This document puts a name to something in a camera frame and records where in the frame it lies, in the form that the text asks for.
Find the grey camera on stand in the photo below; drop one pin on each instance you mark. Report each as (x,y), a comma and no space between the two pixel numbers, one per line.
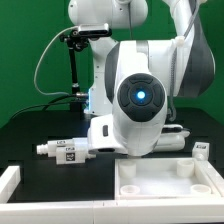
(92,30)

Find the white square table top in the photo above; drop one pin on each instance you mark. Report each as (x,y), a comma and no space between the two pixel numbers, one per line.
(166,178)

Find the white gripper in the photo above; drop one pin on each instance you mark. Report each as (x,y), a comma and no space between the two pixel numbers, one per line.
(134,138)

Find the white U-shaped fence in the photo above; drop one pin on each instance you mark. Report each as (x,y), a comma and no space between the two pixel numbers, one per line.
(146,211)

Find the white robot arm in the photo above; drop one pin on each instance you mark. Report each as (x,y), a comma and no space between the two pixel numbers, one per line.
(136,80)

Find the black camera stand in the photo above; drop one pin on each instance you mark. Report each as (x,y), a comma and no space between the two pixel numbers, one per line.
(75,43)

